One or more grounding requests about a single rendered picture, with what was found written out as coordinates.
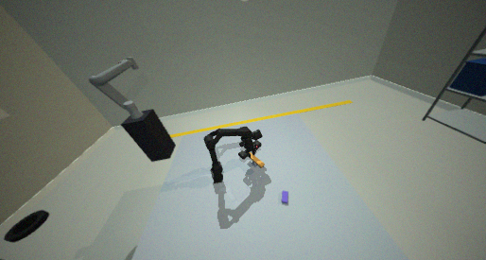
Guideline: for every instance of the yellow bar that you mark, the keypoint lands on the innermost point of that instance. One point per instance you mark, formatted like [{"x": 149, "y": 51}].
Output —
[{"x": 256, "y": 160}]

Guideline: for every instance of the small purple block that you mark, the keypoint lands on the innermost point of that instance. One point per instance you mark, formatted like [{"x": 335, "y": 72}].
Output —
[{"x": 284, "y": 197}]

